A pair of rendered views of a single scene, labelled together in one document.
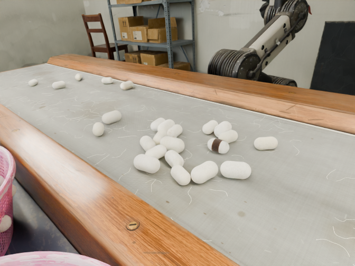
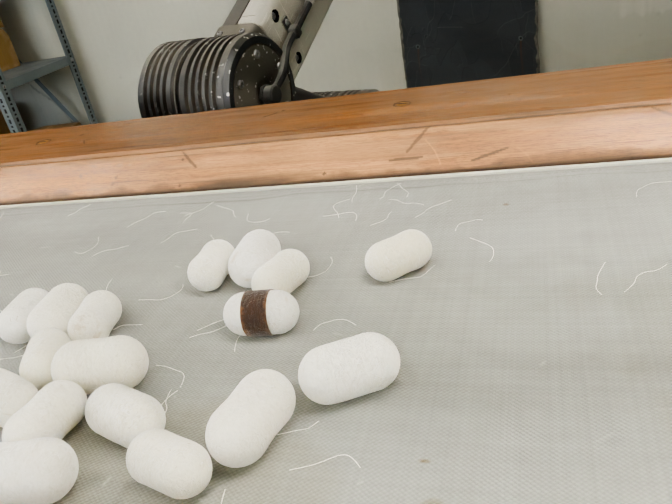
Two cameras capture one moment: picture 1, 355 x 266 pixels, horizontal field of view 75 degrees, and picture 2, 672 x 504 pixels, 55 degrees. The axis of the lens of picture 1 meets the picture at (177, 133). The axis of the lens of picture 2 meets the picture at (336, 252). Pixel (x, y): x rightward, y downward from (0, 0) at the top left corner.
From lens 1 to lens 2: 0.07 m
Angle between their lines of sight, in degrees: 20
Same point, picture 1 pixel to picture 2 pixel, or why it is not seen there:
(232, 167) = (339, 363)
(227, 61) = (192, 72)
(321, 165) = (567, 264)
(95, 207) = not seen: outside the picture
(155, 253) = not seen: outside the picture
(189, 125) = (142, 283)
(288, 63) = (342, 63)
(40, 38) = not seen: outside the picture
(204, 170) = (250, 412)
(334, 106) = (519, 106)
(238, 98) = (264, 158)
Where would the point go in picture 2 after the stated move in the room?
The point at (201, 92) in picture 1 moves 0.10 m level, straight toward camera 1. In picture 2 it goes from (144, 172) to (163, 220)
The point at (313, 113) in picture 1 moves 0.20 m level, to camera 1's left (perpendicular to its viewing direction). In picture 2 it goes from (478, 139) to (155, 264)
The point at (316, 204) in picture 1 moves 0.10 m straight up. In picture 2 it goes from (618, 377) to (626, 74)
